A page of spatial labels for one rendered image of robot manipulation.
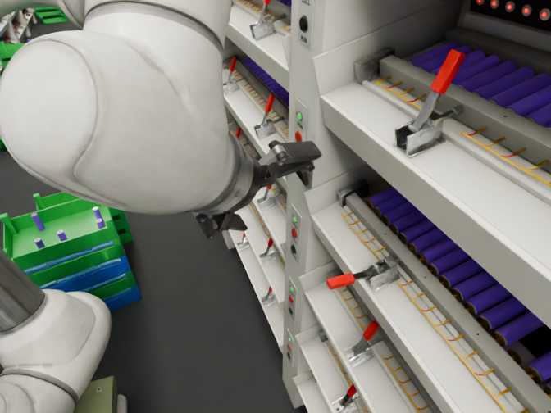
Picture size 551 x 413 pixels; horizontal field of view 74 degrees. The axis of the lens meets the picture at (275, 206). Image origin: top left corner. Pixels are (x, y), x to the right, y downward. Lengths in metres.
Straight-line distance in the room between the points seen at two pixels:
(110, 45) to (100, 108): 0.04
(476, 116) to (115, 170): 0.31
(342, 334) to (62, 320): 0.54
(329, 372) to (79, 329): 0.53
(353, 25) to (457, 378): 0.41
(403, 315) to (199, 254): 1.21
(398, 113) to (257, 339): 1.03
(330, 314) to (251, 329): 0.67
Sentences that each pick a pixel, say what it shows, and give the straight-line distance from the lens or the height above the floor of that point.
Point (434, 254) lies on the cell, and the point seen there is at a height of 0.80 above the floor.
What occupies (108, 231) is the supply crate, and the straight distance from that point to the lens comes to 1.25.
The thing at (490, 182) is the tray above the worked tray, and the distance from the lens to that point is 0.35.
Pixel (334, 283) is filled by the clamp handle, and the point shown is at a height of 0.79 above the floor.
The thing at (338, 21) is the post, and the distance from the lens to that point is 0.47.
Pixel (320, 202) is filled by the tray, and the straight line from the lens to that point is 0.59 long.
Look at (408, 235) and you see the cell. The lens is 0.53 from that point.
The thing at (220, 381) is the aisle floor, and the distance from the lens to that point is 1.27.
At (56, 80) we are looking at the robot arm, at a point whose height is 1.07.
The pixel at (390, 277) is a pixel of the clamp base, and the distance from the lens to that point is 0.50.
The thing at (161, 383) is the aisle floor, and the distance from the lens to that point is 1.30.
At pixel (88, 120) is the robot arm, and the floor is 1.06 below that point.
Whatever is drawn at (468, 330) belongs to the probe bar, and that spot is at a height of 0.79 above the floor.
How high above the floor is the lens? 1.14
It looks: 39 degrees down
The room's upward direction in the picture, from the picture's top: straight up
